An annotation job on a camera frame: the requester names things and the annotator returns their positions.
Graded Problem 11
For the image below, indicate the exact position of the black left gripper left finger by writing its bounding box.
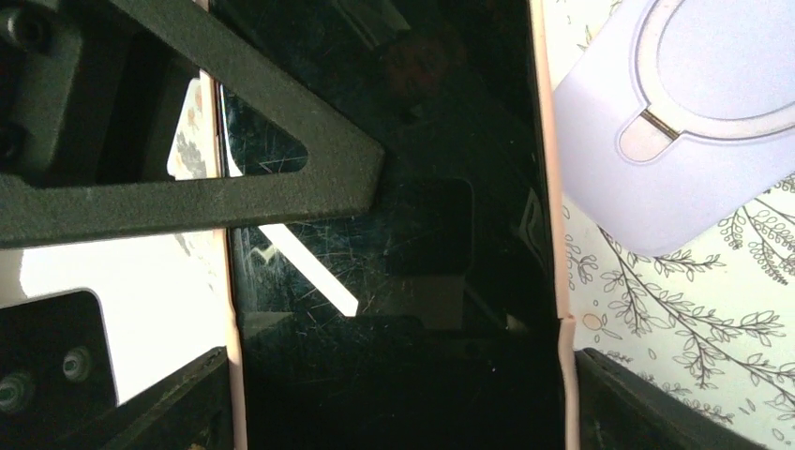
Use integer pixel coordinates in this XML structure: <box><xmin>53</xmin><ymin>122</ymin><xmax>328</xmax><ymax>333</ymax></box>
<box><xmin>55</xmin><ymin>347</ymin><xmax>233</xmax><ymax>449</ymax></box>

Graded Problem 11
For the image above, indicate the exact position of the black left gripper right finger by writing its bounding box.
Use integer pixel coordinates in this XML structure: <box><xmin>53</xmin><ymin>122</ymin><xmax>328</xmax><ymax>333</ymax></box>
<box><xmin>575</xmin><ymin>348</ymin><xmax>761</xmax><ymax>449</ymax></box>

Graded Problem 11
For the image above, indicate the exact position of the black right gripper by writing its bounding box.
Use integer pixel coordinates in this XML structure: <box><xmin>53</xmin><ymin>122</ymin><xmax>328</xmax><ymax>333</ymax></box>
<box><xmin>1</xmin><ymin>1</ymin><xmax>384</xmax><ymax>248</ymax></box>

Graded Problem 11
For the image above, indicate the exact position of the pink phone case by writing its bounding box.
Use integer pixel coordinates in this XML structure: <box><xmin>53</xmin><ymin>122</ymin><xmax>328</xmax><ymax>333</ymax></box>
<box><xmin>186</xmin><ymin>0</ymin><xmax>582</xmax><ymax>450</ymax></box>

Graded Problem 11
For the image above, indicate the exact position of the black smartphone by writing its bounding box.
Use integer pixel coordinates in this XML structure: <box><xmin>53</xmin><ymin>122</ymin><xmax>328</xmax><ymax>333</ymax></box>
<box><xmin>207</xmin><ymin>0</ymin><xmax>566</xmax><ymax>450</ymax></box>

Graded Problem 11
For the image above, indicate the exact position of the floral patterned table mat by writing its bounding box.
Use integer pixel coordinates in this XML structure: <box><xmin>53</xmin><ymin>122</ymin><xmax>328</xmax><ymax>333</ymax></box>
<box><xmin>167</xmin><ymin>0</ymin><xmax>795</xmax><ymax>450</ymax></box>

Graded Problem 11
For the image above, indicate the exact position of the lavender phone case with ring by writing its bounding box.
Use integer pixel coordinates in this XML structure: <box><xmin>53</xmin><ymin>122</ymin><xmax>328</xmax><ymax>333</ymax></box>
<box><xmin>553</xmin><ymin>1</ymin><xmax>794</xmax><ymax>256</ymax></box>

